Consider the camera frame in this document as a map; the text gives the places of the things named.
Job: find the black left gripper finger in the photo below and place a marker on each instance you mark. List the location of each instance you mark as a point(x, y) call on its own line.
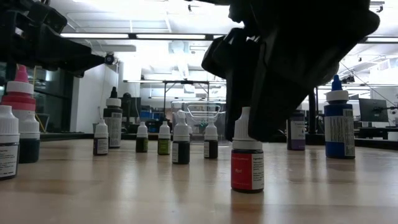
point(96, 61)
point(68, 56)

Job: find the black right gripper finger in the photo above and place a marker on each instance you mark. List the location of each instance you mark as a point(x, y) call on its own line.
point(289, 93)
point(242, 90)

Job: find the large purple food coloring bottle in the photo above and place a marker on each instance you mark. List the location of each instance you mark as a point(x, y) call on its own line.
point(296, 137)

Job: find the large black food coloring bottle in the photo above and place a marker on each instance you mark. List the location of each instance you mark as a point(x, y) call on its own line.
point(112, 112)

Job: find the small dark food coloring bottle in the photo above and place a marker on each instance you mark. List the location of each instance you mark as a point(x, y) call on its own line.
point(7, 155)
point(211, 149)
point(181, 152)

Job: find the clear plastic bin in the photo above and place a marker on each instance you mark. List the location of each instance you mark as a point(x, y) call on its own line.
point(196, 140)

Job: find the small red food coloring bottle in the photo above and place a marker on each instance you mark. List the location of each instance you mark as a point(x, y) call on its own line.
point(245, 174)

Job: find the small brown food coloring bottle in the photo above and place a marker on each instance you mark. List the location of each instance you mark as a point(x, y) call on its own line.
point(100, 146)

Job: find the small green food coloring bottle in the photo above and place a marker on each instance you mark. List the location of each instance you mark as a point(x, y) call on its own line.
point(142, 144)

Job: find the small lime food coloring bottle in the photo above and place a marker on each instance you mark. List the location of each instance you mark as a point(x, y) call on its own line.
point(163, 146)

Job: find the small teal food coloring bottle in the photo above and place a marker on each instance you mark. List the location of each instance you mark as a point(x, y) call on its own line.
point(29, 149)

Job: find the large blue food coloring bottle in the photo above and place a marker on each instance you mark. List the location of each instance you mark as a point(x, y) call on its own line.
point(332, 133)

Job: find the large pink food coloring bottle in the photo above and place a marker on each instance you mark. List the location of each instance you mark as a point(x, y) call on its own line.
point(18, 101)

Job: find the overhead light bar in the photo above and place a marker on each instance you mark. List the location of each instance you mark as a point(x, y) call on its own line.
point(93, 35)

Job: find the black background monitor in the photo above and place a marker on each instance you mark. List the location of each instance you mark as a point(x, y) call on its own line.
point(132, 107)

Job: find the dark computer monitor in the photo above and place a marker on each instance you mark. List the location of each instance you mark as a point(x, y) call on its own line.
point(373, 110)

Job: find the black ceiling camera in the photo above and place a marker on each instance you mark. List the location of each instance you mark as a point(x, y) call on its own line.
point(109, 58)

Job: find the black background frame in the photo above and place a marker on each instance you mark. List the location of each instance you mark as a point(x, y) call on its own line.
point(186, 82)

